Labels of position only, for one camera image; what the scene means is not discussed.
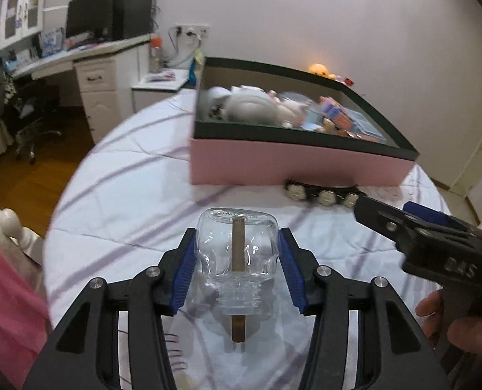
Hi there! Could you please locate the pink cloth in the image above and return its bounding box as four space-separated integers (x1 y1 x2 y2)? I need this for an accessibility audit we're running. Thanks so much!
0 217 51 390

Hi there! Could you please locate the orange octopus plush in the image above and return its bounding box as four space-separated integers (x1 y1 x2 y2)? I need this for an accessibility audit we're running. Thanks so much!
308 63 340 80

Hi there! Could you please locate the white cabinet with glass doors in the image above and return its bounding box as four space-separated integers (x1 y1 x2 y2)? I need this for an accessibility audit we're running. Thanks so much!
0 0 45 46

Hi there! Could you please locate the white side table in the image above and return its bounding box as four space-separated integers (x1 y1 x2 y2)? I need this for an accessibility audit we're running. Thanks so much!
131 68 194 113

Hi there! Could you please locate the brown wooden stick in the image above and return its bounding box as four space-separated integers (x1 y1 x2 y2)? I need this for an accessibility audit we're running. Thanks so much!
229 217 247 344

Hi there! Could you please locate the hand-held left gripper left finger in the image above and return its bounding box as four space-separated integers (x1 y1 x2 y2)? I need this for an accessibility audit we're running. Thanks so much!
23 227 197 390

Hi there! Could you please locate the white drawer unit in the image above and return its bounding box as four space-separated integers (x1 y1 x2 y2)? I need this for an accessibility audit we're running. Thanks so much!
73 57 118 144

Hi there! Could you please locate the white desk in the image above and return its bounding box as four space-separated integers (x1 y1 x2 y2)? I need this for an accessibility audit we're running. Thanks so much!
10 33 153 81

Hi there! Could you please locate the clear glass bottle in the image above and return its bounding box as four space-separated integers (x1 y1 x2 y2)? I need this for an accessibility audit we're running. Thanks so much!
194 208 283 316

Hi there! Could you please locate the pink box with black rim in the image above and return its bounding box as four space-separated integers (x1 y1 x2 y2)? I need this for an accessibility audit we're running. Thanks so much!
189 57 421 188

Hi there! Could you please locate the person's right hand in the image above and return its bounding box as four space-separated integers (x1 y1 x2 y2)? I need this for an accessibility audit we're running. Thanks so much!
414 292 482 356

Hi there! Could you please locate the white wall outlet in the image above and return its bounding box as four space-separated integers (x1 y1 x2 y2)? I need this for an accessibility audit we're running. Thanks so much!
174 24 211 38

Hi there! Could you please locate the small doll figure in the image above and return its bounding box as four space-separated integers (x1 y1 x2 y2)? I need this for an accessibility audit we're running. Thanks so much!
273 91 312 129

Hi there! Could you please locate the bottle with orange cap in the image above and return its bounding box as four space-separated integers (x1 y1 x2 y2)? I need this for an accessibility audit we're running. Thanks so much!
149 37 164 74

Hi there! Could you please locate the black bracelet with white beads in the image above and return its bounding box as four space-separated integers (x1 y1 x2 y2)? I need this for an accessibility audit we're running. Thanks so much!
284 178 368 212

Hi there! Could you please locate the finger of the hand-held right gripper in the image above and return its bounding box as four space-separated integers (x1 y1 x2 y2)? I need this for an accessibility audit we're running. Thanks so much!
353 194 429 249
402 201 482 235

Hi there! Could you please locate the white bed post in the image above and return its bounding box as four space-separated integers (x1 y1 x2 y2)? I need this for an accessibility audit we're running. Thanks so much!
0 206 43 263

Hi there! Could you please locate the black office chair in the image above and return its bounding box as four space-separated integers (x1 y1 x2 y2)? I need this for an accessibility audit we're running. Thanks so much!
3 76 63 166

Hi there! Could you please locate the pink and blue block toy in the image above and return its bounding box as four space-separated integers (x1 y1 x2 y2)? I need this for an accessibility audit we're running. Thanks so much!
317 96 357 133

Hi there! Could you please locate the blue and yellow cloth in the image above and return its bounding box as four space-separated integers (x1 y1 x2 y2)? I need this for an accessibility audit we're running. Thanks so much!
189 50 206 89

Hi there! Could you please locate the black computer monitor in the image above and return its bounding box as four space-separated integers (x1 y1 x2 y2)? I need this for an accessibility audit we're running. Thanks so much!
65 0 115 42

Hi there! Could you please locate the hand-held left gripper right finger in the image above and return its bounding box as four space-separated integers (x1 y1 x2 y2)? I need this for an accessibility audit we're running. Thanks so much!
277 227 445 390

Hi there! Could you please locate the white round figurine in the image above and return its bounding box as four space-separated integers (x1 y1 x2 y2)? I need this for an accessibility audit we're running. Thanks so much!
225 88 276 125

